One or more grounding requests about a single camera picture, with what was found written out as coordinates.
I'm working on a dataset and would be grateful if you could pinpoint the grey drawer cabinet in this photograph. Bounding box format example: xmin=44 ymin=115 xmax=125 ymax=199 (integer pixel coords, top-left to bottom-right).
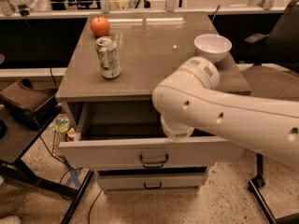
xmin=55 ymin=11 xmax=252 ymax=194

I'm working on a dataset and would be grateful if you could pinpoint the brown mesh office chair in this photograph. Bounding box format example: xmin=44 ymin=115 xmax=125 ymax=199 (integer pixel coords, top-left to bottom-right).
xmin=244 ymin=0 xmax=299 ymax=224

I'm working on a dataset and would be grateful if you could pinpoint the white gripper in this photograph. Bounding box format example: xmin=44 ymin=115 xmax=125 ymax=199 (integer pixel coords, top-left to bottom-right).
xmin=161 ymin=116 xmax=194 ymax=140

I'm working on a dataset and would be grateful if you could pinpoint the orange apple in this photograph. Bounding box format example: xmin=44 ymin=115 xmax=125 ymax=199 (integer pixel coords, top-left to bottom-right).
xmin=91 ymin=17 xmax=110 ymax=37

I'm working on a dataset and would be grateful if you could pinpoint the black side table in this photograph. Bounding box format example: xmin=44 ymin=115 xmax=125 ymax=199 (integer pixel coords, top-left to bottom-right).
xmin=0 ymin=106 xmax=93 ymax=224

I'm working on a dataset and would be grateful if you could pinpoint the white ceramic bowl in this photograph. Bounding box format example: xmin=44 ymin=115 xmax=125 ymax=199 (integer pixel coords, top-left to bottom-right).
xmin=193 ymin=34 xmax=232 ymax=63

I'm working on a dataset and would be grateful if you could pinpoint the black floor cable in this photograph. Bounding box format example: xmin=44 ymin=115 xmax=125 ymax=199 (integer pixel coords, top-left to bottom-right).
xmin=87 ymin=189 xmax=104 ymax=224

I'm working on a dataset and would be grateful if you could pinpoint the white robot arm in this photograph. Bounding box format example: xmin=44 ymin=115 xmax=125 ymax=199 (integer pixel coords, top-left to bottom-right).
xmin=152 ymin=57 xmax=299 ymax=169

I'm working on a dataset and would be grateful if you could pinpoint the white green soda can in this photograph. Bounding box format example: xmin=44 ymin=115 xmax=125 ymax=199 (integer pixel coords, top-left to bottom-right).
xmin=95 ymin=36 xmax=121 ymax=79

